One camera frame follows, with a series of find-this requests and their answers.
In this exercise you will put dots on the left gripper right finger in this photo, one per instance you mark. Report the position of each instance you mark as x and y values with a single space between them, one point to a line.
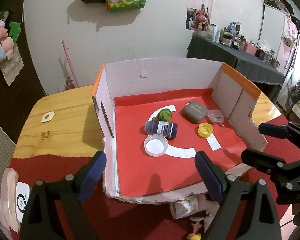
247 205

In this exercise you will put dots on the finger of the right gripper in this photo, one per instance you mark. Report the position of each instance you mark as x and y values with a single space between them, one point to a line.
290 131
286 177

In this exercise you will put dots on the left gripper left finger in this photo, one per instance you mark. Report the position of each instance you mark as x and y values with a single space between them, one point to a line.
41 219

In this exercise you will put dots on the pink yellow toy figure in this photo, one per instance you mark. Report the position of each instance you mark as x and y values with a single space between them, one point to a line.
196 225

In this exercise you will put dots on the white jar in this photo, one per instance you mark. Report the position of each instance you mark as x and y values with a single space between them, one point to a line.
184 208

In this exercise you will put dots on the red knitted cloth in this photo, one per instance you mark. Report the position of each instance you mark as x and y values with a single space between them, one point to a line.
113 219

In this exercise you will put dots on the dark cloth covered table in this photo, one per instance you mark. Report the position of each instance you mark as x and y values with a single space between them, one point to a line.
265 76

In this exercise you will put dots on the small clear plastic box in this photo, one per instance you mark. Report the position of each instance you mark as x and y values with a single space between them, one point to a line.
216 116

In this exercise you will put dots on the wooden table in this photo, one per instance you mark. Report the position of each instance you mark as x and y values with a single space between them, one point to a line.
74 131

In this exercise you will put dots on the yellow bottle cap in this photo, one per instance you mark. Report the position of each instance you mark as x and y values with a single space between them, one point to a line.
205 130

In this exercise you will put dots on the small wooden tag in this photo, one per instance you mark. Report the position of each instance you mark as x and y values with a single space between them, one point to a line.
48 117

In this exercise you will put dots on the grey rounded case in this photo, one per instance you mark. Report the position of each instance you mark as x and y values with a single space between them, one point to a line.
195 111

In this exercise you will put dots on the clear plastic lid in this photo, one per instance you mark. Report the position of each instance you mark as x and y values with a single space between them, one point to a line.
155 145

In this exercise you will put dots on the white board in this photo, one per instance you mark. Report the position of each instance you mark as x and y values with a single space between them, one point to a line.
273 23

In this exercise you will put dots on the red paper liner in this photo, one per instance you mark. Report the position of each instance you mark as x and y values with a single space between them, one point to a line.
141 174

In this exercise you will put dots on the dark blue bottle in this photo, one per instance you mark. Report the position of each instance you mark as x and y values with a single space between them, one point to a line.
165 129

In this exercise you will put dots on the white orange cardboard box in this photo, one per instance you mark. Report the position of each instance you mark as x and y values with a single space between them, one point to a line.
235 95

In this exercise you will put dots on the green fuzzy ball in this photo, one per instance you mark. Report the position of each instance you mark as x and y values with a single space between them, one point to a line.
164 115

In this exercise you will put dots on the pink stick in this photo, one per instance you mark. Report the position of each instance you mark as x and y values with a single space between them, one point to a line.
72 71

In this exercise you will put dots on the pink rabbit plush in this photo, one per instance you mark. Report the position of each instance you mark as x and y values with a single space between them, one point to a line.
201 20

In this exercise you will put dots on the pink plush toys on door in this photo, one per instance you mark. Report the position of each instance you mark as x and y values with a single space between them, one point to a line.
8 39

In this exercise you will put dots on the white device with ring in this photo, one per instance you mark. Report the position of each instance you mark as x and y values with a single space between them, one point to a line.
22 194

